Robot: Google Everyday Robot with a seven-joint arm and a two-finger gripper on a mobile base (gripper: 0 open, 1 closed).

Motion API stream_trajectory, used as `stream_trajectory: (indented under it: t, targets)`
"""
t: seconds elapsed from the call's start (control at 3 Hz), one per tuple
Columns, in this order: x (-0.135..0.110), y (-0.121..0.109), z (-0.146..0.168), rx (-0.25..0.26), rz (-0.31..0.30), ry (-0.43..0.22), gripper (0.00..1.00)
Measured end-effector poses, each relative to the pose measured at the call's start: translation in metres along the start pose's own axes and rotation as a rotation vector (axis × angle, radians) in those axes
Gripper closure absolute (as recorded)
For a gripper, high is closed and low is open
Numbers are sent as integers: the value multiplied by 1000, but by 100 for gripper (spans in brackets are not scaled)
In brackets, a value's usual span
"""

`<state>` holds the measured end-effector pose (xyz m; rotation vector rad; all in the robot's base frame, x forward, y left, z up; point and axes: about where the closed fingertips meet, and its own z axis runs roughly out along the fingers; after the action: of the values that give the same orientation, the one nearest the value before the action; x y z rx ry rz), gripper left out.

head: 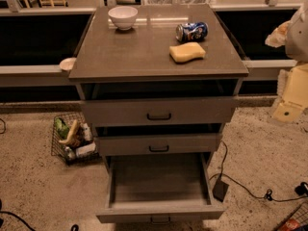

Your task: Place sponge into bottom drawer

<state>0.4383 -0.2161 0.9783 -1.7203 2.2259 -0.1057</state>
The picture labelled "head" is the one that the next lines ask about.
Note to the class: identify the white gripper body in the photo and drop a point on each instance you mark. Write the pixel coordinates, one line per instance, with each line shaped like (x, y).
(298, 36)

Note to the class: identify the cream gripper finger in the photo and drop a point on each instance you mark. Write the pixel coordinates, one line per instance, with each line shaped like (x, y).
(285, 112)

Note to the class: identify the yellow sponge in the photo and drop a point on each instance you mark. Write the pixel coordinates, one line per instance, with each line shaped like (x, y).
(186, 52)

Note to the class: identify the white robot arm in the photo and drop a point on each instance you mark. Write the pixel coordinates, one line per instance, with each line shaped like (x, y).
(293, 35)

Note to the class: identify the grey middle drawer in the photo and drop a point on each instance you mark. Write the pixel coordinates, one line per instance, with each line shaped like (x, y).
(158, 139)

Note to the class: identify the grey drawer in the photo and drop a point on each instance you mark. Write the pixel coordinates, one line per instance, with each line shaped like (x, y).
(160, 103)
(159, 188)
(158, 139)

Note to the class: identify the grey top drawer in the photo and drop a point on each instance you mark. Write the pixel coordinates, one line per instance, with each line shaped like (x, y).
(160, 103)

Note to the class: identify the grey drawer cabinet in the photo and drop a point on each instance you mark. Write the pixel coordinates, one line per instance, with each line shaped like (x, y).
(141, 54)

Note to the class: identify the grey bottom drawer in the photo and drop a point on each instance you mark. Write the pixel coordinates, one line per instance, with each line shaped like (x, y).
(159, 188)

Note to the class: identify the black power adapter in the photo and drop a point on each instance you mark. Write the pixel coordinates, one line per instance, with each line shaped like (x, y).
(220, 190)

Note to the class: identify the red can in basket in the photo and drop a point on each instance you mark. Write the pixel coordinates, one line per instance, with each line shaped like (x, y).
(290, 225)

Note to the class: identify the blue crushed soda can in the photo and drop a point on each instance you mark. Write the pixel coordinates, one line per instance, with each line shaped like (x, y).
(191, 32)

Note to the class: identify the white ceramic bowl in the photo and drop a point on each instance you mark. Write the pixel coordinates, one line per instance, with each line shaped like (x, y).
(123, 17)

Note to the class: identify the white small bottle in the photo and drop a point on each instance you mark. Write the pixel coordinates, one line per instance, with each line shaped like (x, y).
(87, 132)

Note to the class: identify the white packet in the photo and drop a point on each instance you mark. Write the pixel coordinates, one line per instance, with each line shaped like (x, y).
(85, 150)

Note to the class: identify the yellow banana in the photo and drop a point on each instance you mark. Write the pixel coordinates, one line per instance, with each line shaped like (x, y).
(72, 135)

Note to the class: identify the green snack bag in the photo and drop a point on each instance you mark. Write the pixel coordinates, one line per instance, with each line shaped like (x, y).
(61, 128)

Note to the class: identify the wire basket at right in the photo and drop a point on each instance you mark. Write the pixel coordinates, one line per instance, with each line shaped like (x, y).
(301, 215)

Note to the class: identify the black wire basket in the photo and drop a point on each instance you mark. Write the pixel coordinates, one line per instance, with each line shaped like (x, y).
(67, 152)

